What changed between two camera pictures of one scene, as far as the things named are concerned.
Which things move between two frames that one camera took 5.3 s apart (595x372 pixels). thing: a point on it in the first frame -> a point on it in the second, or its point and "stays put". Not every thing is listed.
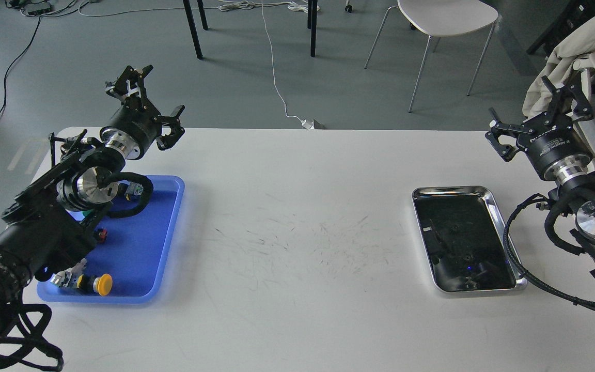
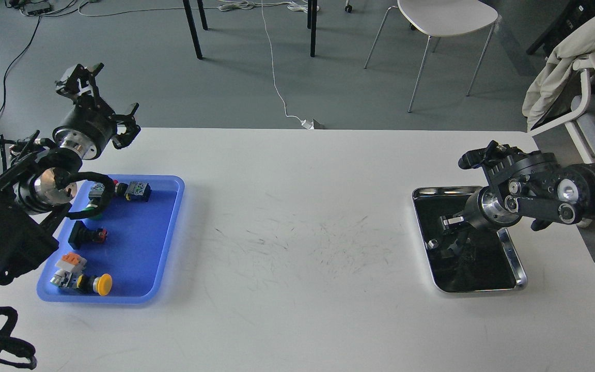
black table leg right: (312, 16) stays put
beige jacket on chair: (592, 38) stays put
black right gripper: (557, 150) -> (473, 213)
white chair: (438, 18) stays put
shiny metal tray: (464, 240) stays put
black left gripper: (136, 127) -> (90, 124)
